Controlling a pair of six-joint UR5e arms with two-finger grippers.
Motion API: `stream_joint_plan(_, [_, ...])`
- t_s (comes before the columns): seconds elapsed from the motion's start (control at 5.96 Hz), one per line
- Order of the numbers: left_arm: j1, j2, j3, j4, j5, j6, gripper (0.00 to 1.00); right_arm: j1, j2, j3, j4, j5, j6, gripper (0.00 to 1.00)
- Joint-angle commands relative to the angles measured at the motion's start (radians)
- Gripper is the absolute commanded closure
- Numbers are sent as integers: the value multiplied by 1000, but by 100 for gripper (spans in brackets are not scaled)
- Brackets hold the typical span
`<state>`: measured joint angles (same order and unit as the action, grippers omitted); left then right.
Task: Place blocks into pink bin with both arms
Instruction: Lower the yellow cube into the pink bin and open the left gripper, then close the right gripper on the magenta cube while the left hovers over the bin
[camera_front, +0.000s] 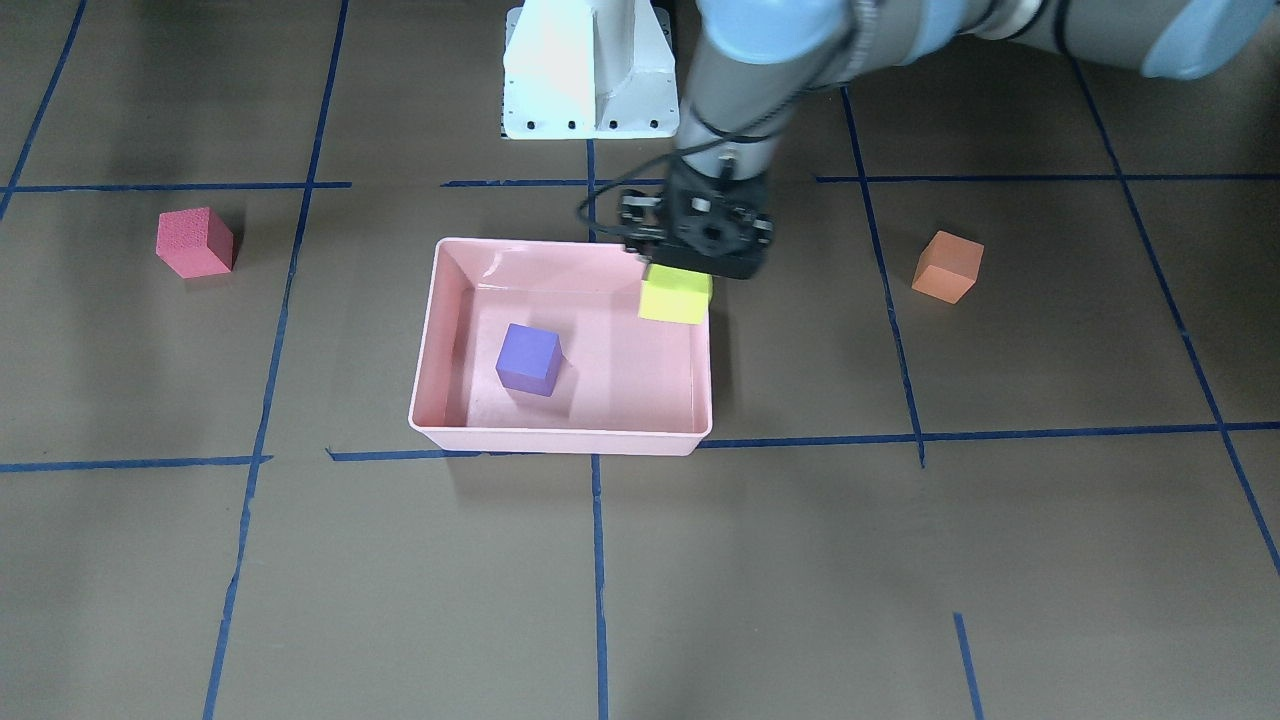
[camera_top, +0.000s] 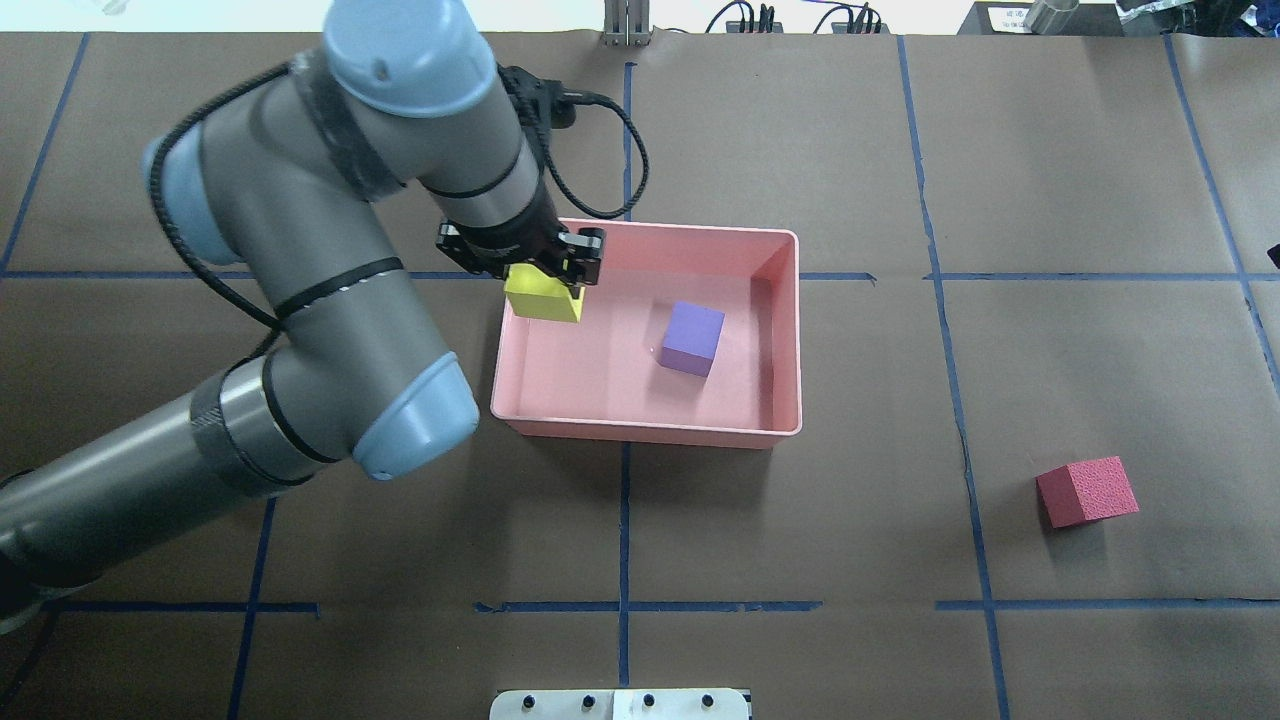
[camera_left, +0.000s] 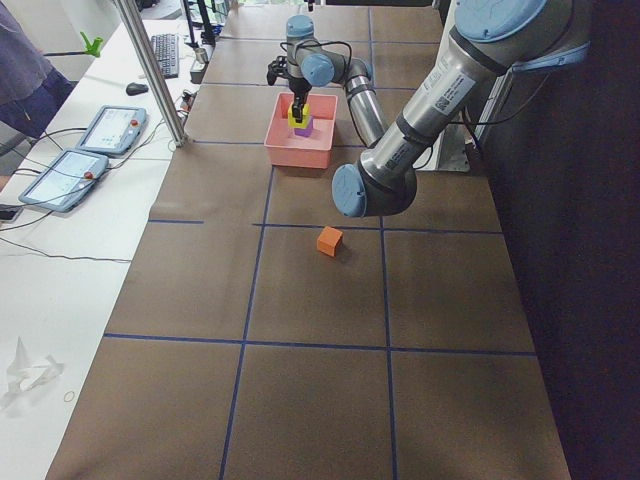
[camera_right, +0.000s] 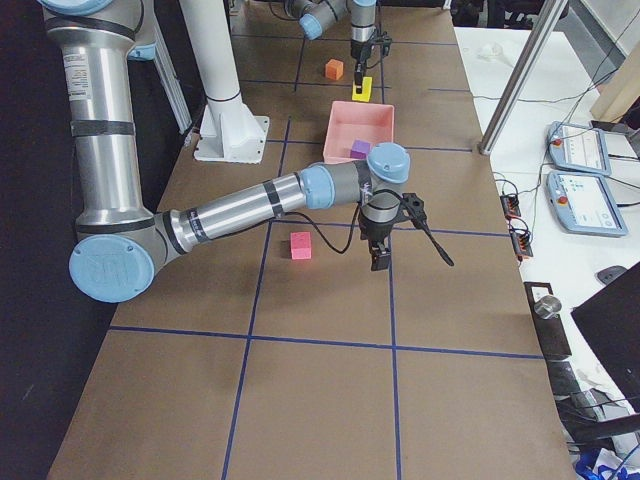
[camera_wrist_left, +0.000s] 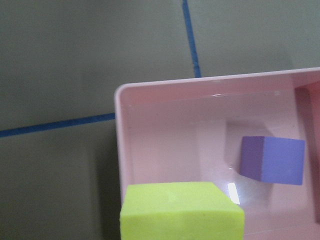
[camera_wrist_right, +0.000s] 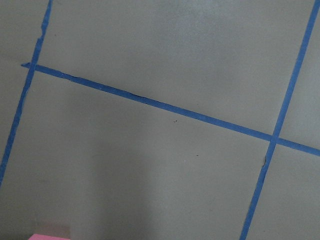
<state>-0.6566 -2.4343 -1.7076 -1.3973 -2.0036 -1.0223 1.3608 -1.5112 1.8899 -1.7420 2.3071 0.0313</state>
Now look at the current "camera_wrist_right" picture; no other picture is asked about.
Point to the pink plastic bin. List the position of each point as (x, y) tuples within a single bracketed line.
[(37, 236)]

